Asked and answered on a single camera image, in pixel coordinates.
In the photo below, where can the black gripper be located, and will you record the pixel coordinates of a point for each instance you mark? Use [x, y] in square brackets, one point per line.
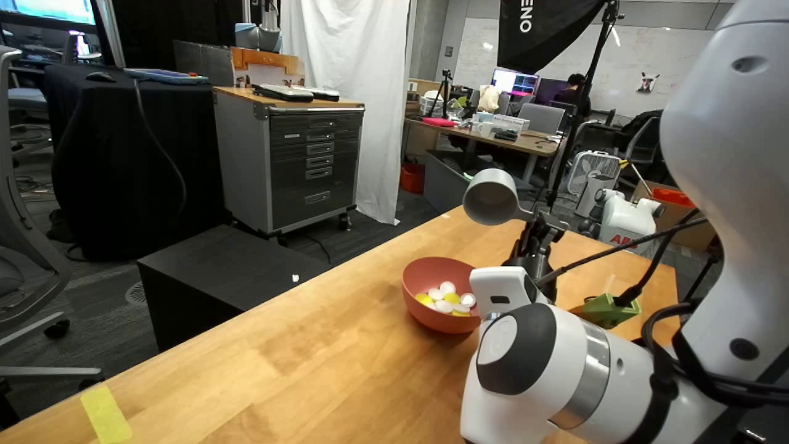
[547, 266]

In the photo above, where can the small white ball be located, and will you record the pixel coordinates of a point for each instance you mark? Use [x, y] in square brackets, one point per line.
[465, 301]
[445, 307]
[448, 287]

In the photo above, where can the small yellow ball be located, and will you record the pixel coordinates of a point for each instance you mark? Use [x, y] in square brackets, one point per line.
[451, 296]
[422, 299]

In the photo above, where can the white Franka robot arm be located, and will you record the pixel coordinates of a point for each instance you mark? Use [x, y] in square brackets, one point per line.
[740, 164]

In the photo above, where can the peach plastic bowl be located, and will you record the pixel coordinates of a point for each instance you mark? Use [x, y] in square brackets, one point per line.
[428, 275]

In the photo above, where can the cardboard box with red contents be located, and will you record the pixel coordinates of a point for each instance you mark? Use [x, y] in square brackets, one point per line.
[667, 197]

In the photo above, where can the white fan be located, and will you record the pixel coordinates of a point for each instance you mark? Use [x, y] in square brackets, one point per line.
[592, 176]

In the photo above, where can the cluttered wooden desk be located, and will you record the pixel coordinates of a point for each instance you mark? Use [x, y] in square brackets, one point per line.
[509, 140]

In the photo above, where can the white ABB machine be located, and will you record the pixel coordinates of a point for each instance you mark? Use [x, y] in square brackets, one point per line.
[630, 219]

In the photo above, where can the small colourful monitor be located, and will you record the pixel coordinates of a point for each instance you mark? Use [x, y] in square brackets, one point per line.
[520, 84]

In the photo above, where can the black light stand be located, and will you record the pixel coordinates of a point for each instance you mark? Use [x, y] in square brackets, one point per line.
[586, 90]

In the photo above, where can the black softbox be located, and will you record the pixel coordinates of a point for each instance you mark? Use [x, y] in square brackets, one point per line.
[539, 32]

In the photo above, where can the grey metal tool cabinet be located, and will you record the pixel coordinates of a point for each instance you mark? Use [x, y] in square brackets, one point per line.
[316, 164]

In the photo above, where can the white curtain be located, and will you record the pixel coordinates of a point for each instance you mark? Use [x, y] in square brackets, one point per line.
[347, 81]

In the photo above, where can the black keyboard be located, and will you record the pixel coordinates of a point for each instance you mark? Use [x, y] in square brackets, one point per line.
[284, 92]

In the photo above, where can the open brown cardboard box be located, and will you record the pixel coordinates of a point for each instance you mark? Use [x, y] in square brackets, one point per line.
[266, 65]

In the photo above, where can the black low box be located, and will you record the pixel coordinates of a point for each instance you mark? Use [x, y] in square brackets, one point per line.
[212, 272]

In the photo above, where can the black draped table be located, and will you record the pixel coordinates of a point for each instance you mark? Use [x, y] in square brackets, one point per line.
[149, 164]

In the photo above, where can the blue flat pad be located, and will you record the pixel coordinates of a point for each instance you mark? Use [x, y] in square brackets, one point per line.
[163, 76]

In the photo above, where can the yellow tape piece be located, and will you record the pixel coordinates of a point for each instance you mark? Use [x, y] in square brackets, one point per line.
[104, 414]

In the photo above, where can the grey office chair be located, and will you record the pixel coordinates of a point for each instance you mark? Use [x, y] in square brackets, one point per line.
[9, 204]

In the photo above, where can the bright computer monitor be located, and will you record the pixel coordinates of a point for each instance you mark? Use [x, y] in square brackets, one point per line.
[49, 11]

